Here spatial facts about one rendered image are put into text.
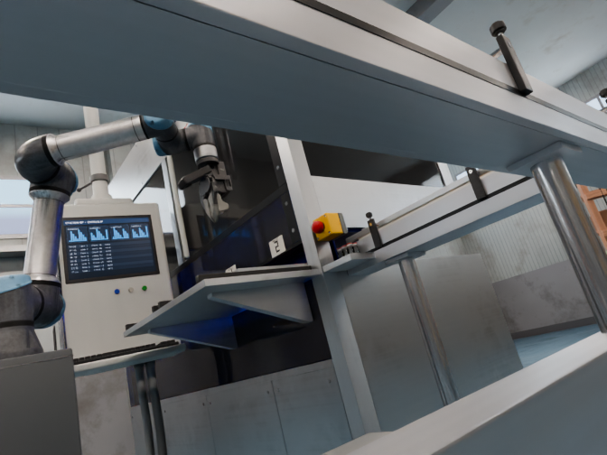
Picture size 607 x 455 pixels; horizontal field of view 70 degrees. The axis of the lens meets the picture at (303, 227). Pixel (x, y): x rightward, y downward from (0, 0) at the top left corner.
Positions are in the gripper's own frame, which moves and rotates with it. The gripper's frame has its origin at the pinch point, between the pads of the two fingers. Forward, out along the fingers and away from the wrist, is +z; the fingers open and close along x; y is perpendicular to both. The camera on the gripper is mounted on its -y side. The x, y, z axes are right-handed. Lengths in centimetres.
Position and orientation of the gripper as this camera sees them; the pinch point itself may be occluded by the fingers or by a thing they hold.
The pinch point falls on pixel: (212, 218)
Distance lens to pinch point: 138.5
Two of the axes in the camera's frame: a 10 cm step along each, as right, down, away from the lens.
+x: -6.0, 3.7, 7.1
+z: 2.4, 9.3, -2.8
